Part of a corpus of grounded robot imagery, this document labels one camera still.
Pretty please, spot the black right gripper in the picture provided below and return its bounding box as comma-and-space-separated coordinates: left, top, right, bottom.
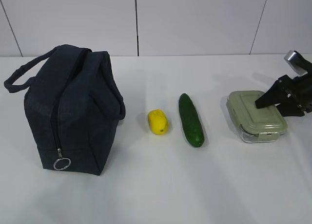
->
255, 74, 312, 117

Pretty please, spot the green-lidded glass food container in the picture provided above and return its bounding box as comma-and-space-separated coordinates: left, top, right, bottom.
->
226, 91, 288, 143

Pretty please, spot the green cucumber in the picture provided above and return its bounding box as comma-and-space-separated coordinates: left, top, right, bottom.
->
178, 93, 205, 148

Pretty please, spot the dark navy lunch bag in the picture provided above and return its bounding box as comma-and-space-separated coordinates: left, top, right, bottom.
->
4, 44, 126, 175

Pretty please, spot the yellow lemon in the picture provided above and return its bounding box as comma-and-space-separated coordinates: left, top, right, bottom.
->
148, 109, 169, 135

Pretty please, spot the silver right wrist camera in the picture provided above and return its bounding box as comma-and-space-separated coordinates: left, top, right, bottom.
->
284, 50, 312, 76

